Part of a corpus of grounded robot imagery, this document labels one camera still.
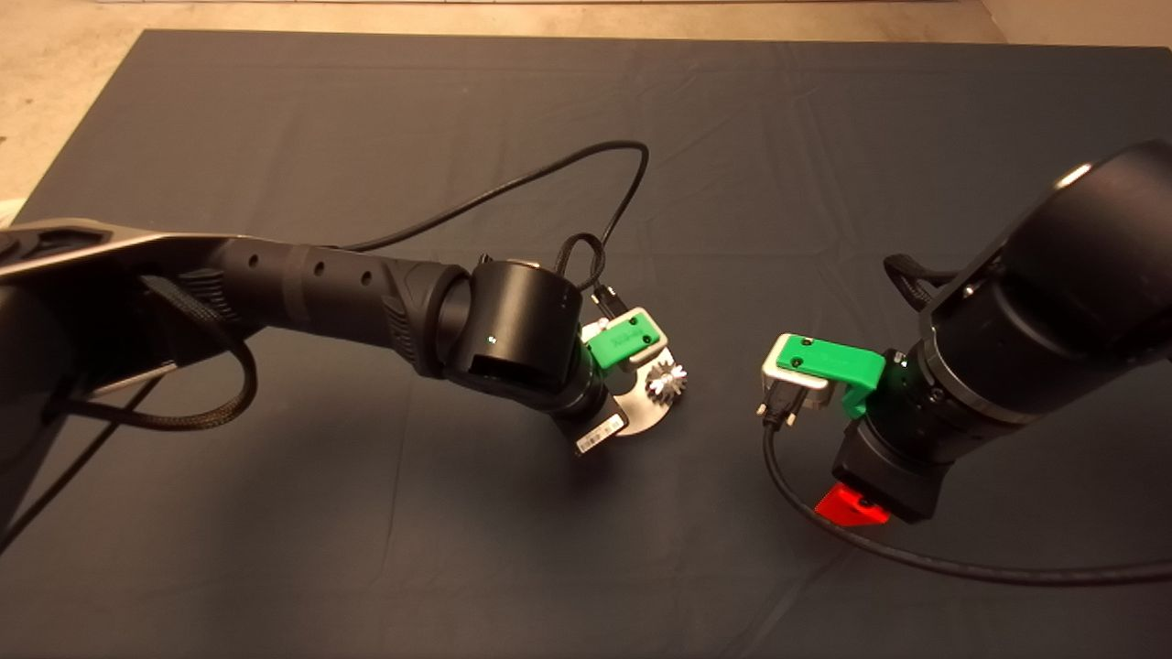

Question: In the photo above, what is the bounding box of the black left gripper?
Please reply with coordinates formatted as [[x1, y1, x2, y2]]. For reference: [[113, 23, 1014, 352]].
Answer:
[[554, 403, 633, 457]]

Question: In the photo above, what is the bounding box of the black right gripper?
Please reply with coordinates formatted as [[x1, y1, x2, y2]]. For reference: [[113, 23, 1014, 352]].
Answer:
[[813, 421, 949, 527]]

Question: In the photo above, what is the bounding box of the small steel planetary gear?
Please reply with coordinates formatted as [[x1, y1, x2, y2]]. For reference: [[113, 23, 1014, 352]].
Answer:
[[646, 362, 689, 404]]

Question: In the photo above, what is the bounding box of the round metal carrier plate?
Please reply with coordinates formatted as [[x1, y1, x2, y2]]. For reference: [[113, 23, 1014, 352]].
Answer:
[[609, 348, 678, 438]]

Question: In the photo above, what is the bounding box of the dark grey table cloth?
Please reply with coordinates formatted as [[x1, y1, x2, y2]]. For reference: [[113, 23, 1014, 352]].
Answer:
[[0, 27, 1172, 659]]

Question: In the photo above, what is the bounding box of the green left camera mount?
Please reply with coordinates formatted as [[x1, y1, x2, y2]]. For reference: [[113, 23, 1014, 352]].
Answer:
[[586, 311, 662, 372]]

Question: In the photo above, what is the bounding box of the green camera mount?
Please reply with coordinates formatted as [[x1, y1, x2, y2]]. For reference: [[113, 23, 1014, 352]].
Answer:
[[586, 311, 662, 372], [776, 337, 887, 419]]

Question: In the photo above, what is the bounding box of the silver right camera box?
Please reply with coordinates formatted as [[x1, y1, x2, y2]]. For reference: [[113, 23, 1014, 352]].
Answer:
[[760, 334, 830, 413]]

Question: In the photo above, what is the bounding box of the green right camera mount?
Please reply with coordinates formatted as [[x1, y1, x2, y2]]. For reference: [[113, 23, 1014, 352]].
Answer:
[[776, 337, 887, 419]]

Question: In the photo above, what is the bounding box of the black left camera cable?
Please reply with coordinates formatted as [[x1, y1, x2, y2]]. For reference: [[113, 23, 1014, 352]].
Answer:
[[343, 140, 651, 317]]

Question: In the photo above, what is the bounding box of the braided black left arm cable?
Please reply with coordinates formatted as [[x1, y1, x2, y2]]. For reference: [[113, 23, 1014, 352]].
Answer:
[[55, 275, 259, 433]]

